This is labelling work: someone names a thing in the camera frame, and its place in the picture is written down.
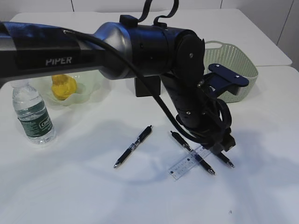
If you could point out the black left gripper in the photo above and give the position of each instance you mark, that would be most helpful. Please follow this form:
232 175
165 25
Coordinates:
213 128

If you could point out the yellow pear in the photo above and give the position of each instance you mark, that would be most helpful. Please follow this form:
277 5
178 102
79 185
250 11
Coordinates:
63 86

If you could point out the clear water bottle green label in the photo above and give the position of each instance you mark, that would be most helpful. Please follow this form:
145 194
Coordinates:
32 113

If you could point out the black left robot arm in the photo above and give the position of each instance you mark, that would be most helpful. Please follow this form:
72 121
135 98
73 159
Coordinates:
168 61

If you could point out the black gel pen right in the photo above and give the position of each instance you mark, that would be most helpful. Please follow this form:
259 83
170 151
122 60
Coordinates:
225 159

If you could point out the black gel pen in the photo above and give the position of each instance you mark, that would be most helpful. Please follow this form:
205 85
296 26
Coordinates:
225 159
197 157
145 133

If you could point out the black gel pen middle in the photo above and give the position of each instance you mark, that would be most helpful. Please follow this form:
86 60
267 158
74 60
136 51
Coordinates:
197 157

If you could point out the clear plastic ruler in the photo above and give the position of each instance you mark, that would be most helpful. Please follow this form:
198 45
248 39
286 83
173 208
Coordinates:
187 162

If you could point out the black gel pen left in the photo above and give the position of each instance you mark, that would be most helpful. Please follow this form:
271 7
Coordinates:
145 133

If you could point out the green plastic woven basket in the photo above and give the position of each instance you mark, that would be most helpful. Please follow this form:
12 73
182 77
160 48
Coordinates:
233 58

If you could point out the frosted green wavy plate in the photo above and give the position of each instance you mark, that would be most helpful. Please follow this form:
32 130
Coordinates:
87 83

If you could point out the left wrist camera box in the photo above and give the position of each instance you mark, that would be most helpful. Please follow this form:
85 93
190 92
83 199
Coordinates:
224 79

